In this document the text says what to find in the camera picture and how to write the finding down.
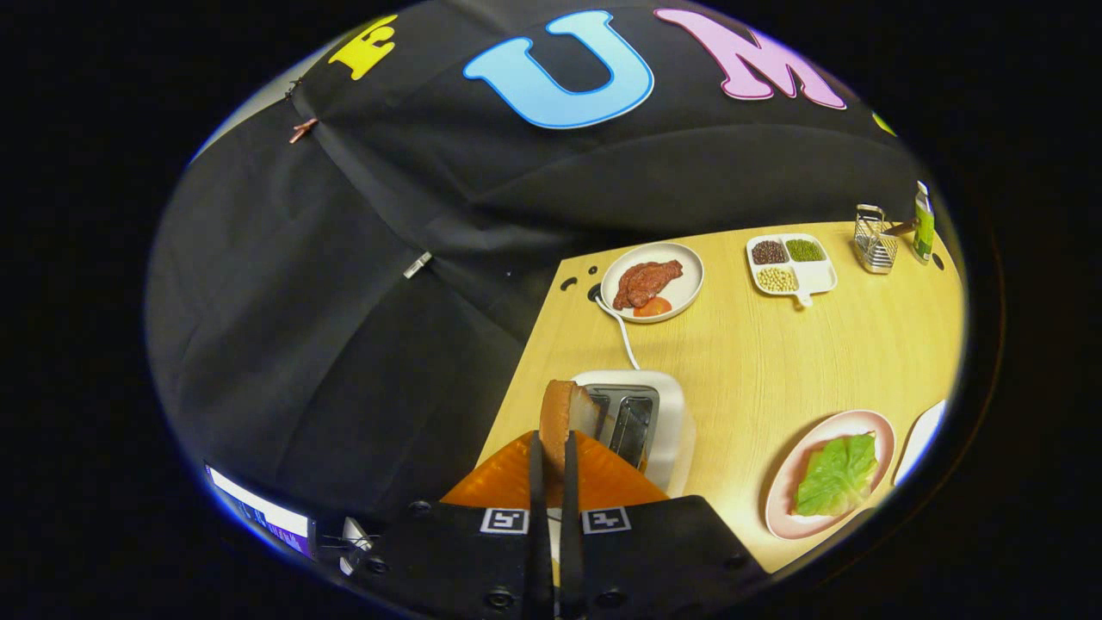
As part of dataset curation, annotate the white divided bean tray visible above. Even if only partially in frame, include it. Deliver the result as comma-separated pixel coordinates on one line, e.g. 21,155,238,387
746,233,838,308

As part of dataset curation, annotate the white square plate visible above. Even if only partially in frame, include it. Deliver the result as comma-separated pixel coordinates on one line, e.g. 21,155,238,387
893,400,948,487

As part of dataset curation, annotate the brown crust bread slice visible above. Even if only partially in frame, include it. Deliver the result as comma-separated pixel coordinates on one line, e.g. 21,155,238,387
540,380,601,479

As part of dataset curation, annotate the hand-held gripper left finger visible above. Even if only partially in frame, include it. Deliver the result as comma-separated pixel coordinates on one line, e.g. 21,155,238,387
344,431,556,620

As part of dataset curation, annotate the white keyboard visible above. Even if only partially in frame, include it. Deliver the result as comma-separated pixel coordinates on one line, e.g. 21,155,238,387
340,517,375,576

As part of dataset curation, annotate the white toaster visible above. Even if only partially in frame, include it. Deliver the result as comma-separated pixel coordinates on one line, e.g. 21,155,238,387
568,370,696,499

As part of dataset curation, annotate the white toaster cable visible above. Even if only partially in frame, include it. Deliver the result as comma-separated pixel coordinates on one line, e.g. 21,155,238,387
596,297,642,371

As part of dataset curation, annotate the green label plastic bottle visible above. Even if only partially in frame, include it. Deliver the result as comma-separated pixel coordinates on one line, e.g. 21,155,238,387
913,181,936,262

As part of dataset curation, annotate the green lettuce leaf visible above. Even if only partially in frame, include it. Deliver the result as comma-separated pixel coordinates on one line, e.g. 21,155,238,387
796,433,879,518

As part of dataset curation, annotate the round white plate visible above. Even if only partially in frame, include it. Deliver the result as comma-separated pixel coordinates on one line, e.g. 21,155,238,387
600,242,704,324

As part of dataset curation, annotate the computer monitor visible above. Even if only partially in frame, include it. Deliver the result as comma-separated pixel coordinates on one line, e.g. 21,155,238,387
205,465,315,559

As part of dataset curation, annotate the pink round plate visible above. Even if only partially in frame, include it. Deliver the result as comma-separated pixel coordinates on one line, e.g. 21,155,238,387
765,410,896,541

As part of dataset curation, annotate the red meat slice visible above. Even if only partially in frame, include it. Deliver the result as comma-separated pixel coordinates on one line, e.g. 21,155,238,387
613,260,684,310

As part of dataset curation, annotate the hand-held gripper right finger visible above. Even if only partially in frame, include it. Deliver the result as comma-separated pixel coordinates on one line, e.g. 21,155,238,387
560,431,767,620

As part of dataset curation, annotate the metal wire holder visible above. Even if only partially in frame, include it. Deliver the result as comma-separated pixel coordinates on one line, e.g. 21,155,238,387
854,204,899,275

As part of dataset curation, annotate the black backdrop cloth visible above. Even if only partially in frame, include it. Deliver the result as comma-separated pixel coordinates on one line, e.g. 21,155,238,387
146,0,939,535

